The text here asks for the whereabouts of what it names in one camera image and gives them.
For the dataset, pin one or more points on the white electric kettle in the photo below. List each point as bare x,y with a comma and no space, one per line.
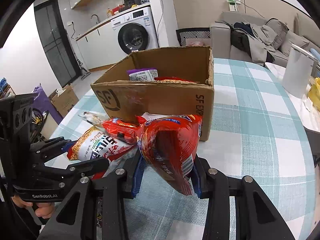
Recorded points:
301,64

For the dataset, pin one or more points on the nougat cracker package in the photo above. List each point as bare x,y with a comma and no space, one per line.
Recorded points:
93,118

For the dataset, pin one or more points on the red chips bag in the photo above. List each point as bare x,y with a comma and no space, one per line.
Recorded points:
169,144

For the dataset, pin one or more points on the white side table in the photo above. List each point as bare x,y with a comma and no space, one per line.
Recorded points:
308,114

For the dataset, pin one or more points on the patterned black white chair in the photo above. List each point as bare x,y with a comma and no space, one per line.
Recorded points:
194,34

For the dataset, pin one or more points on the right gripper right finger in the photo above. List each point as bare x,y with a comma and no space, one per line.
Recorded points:
256,216

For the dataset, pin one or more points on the pink cloth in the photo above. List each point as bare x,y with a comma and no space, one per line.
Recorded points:
194,43

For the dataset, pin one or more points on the grey cushion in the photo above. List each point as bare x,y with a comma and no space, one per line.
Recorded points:
281,29

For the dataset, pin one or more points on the cardboard box on floor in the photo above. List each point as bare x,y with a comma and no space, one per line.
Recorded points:
64,99

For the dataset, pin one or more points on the grey sofa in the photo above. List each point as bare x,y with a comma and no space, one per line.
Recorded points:
304,34

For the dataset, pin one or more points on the black glass door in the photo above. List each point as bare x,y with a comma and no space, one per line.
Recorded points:
55,42

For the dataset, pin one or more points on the white noodle snack bag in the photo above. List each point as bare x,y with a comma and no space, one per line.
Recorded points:
95,143

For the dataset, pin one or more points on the purple bag on floor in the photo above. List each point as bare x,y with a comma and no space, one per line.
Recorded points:
43,103

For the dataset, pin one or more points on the small red snack packet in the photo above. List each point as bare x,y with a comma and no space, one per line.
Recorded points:
124,131

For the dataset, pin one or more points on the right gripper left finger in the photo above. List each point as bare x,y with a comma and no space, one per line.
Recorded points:
76,216

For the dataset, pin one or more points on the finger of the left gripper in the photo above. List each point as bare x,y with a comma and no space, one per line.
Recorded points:
44,151
73,172

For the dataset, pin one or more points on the left hand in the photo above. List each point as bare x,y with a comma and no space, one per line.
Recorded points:
43,210

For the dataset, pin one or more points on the cardboard SF express box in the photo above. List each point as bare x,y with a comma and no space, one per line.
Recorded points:
184,85

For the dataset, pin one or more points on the teal plaid tablecloth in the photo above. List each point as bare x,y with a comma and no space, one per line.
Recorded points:
255,131

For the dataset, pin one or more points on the white washing machine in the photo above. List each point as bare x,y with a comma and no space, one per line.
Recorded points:
135,30

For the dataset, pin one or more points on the purple white snack bag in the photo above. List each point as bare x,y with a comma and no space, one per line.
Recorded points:
145,74

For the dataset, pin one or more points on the yellow plastic bag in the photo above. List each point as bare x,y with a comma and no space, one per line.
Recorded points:
314,93

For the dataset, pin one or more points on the pile of clothes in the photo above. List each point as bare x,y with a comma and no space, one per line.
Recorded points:
254,40

